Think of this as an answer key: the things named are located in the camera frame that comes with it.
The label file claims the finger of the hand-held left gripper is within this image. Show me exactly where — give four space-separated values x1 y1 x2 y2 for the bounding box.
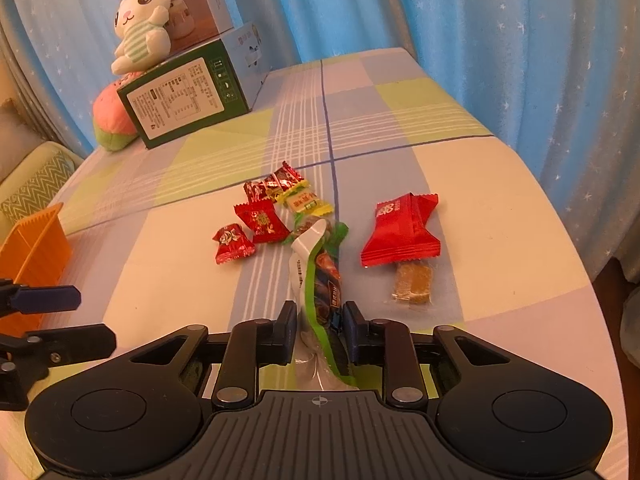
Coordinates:
0 280 82 318
0 324 118 411

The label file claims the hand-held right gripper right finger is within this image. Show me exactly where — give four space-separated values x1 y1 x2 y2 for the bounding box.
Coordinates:
341 301 521 407

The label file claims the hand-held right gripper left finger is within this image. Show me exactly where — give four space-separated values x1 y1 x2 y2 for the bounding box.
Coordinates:
117 301 299 408

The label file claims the orange plastic tray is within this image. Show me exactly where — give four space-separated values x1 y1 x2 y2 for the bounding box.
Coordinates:
0 202 72 339

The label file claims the long green snack packet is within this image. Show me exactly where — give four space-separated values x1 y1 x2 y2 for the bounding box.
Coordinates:
289 214 362 391

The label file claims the brown candy clear wrapper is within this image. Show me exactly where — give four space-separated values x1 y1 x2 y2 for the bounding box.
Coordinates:
389 261 435 307

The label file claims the red candy round print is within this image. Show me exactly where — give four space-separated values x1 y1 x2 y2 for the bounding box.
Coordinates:
211 222 257 264

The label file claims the large red snack packet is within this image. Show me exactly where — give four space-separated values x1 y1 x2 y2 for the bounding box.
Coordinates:
360 192 442 269

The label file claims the red candy large character print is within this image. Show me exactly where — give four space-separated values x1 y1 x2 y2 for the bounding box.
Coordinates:
234 199 292 245

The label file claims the yellow green candy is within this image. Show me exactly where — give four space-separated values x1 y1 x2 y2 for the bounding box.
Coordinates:
284 184 334 217

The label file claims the dark red foil candy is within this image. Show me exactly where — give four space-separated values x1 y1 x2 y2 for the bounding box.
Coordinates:
243 172 281 204

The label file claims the red and gold candy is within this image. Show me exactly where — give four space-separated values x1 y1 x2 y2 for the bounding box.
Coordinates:
270 161 306 192

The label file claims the green chevron cushion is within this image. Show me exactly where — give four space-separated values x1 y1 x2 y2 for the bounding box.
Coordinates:
0 150 84 232

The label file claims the pale green sofa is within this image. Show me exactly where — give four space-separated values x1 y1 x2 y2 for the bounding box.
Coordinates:
0 139 87 241

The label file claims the pink and green plush toy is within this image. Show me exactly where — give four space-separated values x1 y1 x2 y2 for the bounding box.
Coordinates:
92 71 146 154

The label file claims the checked tablecloth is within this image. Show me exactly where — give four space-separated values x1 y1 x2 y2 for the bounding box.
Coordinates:
0 47 630 480

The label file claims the grey curtain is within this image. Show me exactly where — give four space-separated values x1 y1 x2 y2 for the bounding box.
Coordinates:
0 7 98 157

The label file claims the green carton box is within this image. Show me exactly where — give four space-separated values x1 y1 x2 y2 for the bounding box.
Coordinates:
116 40 251 150

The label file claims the white rabbit plush toy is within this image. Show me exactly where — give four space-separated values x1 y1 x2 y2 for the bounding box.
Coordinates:
110 0 173 76

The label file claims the blue star curtain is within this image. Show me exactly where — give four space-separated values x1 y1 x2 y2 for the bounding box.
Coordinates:
7 0 640 281

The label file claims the white plant print box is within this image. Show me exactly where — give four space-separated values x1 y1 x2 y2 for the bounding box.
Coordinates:
131 0 234 56

